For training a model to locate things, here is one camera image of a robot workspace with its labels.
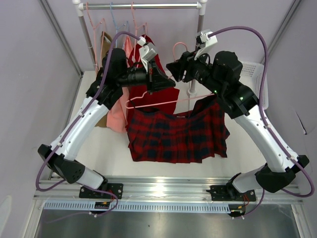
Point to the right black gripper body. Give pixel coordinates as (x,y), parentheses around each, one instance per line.
(198,69)

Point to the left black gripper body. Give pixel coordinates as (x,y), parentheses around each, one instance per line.
(139,76)

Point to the pink wire hanger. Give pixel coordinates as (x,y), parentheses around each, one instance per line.
(191,96)

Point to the red plaid skirt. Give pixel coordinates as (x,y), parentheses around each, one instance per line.
(187,137)

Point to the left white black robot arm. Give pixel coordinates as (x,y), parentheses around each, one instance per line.
(103,93)

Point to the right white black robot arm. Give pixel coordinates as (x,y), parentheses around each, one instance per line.
(222,77)

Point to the solid red skirt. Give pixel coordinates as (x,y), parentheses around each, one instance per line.
(168,94)

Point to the pink hanger holding red skirt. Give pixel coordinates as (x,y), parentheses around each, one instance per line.
(138,27)

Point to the pink skirt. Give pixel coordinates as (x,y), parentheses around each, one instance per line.
(119,110)

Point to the brown skirt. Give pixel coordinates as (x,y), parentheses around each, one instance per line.
(105,121)

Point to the pink hanger far left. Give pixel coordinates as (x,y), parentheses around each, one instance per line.
(98,26)

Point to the white plastic basket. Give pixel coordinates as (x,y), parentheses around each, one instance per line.
(251,76)

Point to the metal clothes rack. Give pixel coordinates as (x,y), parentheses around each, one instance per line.
(81,7)

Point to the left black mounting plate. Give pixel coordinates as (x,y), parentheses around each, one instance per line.
(105,191)

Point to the black mounting plate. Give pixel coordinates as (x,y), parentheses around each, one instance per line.
(105,191)
(226,193)

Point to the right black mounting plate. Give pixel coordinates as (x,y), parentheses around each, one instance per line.
(226,193)

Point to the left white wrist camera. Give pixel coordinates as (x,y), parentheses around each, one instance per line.
(147,52)

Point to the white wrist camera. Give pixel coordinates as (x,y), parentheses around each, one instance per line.
(204,42)
(147,52)

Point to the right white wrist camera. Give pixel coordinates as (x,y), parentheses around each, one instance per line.
(204,42)

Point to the blue wire hanger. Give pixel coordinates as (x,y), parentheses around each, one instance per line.
(119,28)

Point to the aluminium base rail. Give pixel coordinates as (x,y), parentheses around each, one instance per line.
(163,195)

